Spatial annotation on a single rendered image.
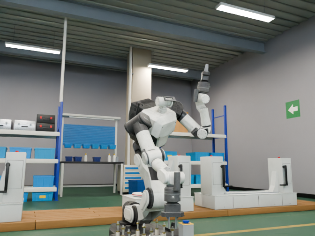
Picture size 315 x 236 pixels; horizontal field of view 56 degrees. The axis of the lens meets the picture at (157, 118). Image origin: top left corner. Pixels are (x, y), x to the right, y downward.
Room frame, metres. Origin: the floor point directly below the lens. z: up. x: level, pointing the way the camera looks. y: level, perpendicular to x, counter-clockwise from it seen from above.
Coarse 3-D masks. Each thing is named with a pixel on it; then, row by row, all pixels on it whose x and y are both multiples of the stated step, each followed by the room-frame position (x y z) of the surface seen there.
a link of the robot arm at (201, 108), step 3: (195, 102) 2.22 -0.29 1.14; (198, 105) 2.23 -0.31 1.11; (201, 105) 2.23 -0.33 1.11; (204, 105) 2.23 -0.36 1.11; (198, 108) 2.21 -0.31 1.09; (201, 108) 2.23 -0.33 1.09; (204, 108) 2.22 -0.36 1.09; (207, 108) 2.19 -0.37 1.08; (201, 111) 2.19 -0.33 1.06; (204, 111) 2.18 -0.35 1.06; (207, 111) 2.19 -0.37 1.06
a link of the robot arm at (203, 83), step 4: (204, 72) 2.09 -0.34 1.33; (208, 72) 2.08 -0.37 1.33; (204, 76) 2.11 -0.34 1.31; (208, 76) 2.11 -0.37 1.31; (200, 80) 2.15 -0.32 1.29; (204, 80) 2.12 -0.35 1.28; (208, 80) 2.12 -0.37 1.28; (200, 84) 2.13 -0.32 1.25; (204, 84) 2.12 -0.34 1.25; (208, 84) 2.13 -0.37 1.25
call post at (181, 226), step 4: (180, 224) 1.86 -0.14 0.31; (192, 224) 1.85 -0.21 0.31; (180, 228) 1.86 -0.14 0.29; (184, 228) 1.83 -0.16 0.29; (188, 228) 1.84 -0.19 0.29; (192, 228) 1.85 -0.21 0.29; (180, 232) 1.86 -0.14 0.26; (184, 232) 1.83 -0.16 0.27; (188, 232) 1.84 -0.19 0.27; (192, 232) 1.85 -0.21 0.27
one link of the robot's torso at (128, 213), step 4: (136, 204) 2.51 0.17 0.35; (128, 208) 2.42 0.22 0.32; (132, 208) 2.37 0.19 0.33; (124, 212) 2.49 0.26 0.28; (128, 212) 2.39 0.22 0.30; (132, 212) 2.34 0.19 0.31; (124, 216) 2.49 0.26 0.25; (128, 216) 2.39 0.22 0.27; (132, 216) 2.33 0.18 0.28; (128, 220) 2.42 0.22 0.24; (132, 220) 2.34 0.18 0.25; (152, 220) 2.42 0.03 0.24
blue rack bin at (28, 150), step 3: (9, 147) 5.56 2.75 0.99; (12, 147) 5.58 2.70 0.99; (15, 147) 5.60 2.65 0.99; (18, 147) 5.61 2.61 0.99; (21, 147) 5.63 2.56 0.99; (24, 147) 5.65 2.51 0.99; (27, 147) 5.67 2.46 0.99; (30, 147) 5.69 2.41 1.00; (12, 150) 5.58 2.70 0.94; (15, 150) 5.61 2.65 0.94; (18, 150) 5.62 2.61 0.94; (21, 150) 5.64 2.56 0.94; (24, 150) 5.66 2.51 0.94; (27, 150) 5.68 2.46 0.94; (30, 150) 5.70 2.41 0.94; (27, 153) 5.68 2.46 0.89; (30, 153) 5.76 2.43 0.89; (27, 156) 5.69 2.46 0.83; (30, 156) 6.02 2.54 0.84
